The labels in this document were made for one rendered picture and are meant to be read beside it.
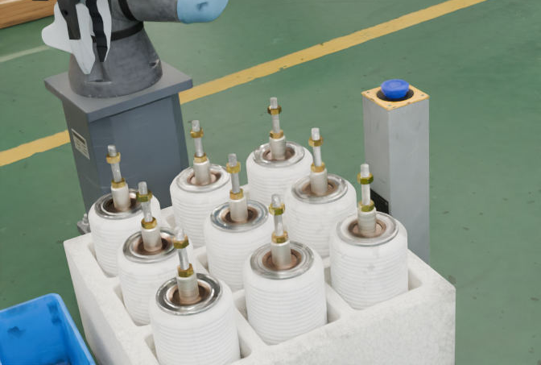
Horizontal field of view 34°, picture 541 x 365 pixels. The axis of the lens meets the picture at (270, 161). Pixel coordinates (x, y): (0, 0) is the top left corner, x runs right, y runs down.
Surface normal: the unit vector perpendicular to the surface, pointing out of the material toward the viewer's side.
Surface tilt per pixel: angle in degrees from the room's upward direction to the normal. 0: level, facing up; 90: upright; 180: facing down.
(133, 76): 72
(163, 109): 90
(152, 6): 109
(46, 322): 88
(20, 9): 90
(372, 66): 0
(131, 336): 0
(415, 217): 90
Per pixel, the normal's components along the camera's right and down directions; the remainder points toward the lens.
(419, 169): 0.45, 0.39
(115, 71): 0.22, 0.15
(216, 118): -0.09, -0.88
